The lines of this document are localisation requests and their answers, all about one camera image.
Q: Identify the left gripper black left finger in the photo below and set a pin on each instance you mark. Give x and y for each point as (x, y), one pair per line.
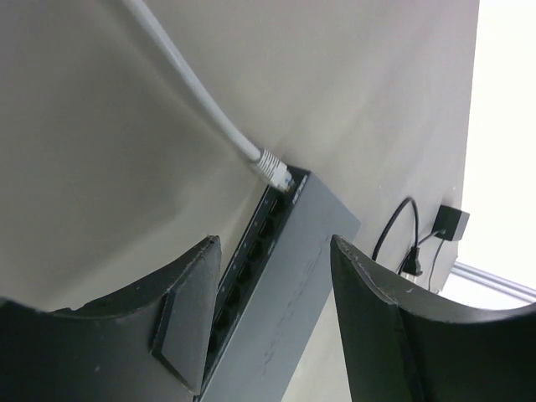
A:
(147, 341)

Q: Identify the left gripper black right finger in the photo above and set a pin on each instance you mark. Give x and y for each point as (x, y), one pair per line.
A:
(404, 343)

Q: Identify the black network switch box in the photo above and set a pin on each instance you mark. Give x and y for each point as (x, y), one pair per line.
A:
(273, 291)

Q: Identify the black power adapter brick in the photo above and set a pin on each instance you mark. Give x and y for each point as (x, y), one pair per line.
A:
(450, 223)

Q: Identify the aluminium frame rail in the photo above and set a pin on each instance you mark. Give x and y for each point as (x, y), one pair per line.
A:
(491, 281)

